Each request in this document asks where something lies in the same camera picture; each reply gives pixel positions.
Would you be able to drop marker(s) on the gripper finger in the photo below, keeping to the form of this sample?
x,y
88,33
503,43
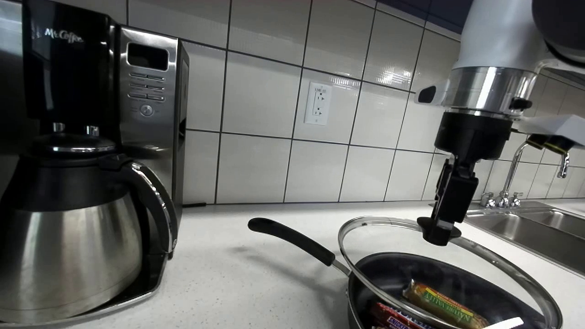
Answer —
x,y
461,198
441,192

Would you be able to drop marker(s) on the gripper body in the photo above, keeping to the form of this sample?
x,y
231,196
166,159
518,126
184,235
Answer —
x,y
473,135

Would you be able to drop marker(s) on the glass pan lid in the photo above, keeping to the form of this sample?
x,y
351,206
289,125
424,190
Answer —
x,y
525,283

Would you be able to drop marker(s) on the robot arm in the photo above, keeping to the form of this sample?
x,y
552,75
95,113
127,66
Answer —
x,y
498,41

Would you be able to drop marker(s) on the chrome tap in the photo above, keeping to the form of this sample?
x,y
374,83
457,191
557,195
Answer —
x,y
509,178

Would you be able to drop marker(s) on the steel sink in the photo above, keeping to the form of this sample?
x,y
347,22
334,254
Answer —
x,y
534,233

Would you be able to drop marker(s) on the black frying pan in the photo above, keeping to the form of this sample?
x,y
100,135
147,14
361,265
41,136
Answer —
x,y
388,274

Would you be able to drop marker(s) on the green yellow snack bar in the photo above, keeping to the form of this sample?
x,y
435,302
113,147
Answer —
x,y
438,304

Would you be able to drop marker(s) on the white plastic utensil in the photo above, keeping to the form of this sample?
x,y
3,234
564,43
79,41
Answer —
x,y
502,323

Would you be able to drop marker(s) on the red snack bar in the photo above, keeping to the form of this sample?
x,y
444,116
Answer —
x,y
393,317

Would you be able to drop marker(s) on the black steel coffee maker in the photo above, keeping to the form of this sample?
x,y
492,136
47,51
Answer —
x,y
151,119

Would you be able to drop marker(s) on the steel coffee carafe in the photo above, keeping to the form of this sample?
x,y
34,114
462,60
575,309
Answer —
x,y
68,246

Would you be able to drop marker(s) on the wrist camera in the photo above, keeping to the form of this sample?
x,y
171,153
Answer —
x,y
555,128

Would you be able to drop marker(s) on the white wall socket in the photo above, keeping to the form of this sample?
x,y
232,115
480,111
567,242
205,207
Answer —
x,y
317,103

